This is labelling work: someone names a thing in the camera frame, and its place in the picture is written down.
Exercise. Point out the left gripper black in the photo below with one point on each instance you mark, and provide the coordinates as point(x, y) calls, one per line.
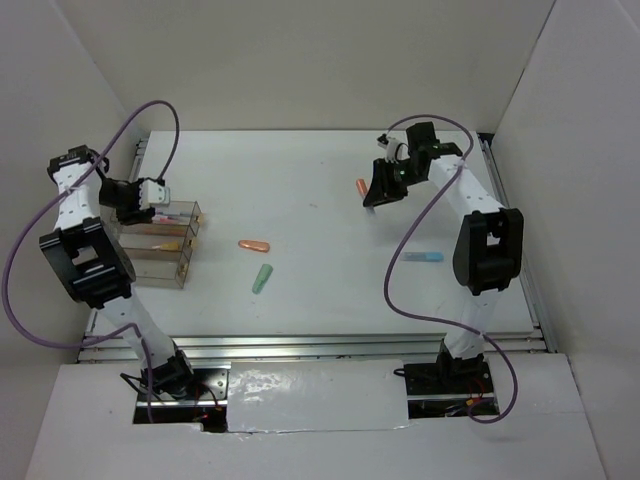
point(135, 216)

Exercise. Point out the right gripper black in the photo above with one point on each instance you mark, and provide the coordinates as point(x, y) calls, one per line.
point(382, 189)

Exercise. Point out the orange capped clear marker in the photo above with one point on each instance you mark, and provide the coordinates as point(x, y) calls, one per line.
point(362, 191)

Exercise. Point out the blue capped clear marker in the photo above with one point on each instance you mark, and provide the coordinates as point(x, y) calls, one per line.
point(430, 257)

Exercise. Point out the orange pink highlighter marker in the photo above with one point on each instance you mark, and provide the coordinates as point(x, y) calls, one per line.
point(167, 247)

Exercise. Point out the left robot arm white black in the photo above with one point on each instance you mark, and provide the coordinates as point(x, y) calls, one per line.
point(95, 270)

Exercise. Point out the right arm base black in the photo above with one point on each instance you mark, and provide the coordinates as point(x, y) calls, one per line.
point(428, 396)

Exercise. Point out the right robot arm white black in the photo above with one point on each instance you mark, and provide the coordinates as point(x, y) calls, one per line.
point(488, 252)

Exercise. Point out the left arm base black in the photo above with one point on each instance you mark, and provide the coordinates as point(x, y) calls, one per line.
point(204, 401)

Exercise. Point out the clear drawer organizer middle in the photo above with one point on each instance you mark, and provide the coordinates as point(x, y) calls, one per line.
point(138, 247)

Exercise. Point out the clear drawer organizer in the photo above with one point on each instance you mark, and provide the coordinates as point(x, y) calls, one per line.
point(138, 247)
point(168, 228)
point(160, 269)

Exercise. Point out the clear drawer organizer far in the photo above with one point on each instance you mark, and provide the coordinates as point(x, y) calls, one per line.
point(168, 228)

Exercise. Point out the clear drawer organizer near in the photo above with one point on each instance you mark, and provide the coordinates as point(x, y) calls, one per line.
point(160, 269)

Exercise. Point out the green translucent cap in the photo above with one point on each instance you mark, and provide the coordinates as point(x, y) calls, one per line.
point(262, 278)

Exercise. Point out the white foil sheet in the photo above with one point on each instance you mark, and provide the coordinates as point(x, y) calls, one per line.
point(316, 396)

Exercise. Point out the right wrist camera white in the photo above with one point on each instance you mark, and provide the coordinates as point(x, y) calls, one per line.
point(394, 148)

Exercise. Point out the aluminium frame rail front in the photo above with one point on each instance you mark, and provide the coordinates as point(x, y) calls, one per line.
point(215, 348)

